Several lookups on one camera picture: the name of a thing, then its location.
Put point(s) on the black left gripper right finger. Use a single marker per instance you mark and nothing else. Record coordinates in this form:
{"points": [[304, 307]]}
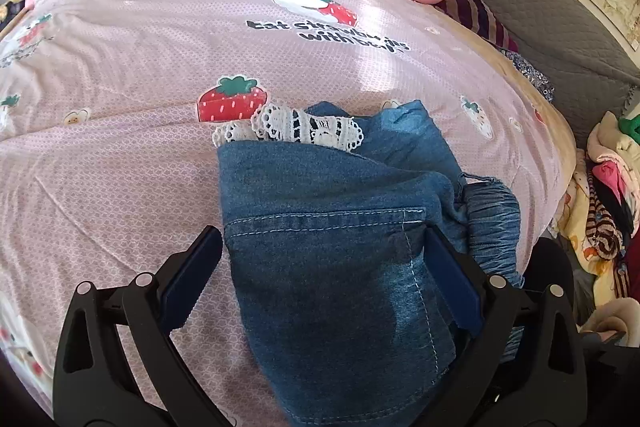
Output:
{"points": [[521, 363]]}

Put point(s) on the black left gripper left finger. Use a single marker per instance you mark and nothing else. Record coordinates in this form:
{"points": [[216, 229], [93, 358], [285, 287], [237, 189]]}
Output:
{"points": [[116, 364]]}

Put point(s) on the blue denim pants lace hem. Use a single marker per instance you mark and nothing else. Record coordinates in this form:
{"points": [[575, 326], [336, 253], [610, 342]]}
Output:
{"points": [[330, 221]]}

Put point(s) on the pile of colourful clothes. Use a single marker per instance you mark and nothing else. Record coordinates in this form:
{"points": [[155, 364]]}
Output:
{"points": [[597, 221]]}

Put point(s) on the grey quilted headboard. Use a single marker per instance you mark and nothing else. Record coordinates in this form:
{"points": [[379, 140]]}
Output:
{"points": [[590, 72]]}

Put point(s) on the blue floral pillow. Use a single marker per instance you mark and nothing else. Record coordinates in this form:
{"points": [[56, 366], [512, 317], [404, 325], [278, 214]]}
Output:
{"points": [[535, 77]]}

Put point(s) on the pink strawberry print bedsheet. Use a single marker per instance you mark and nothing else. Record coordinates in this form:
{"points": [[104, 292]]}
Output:
{"points": [[107, 163]]}

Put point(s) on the purple striped pillow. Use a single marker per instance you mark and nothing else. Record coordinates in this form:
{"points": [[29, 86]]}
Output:
{"points": [[477, 16]]}

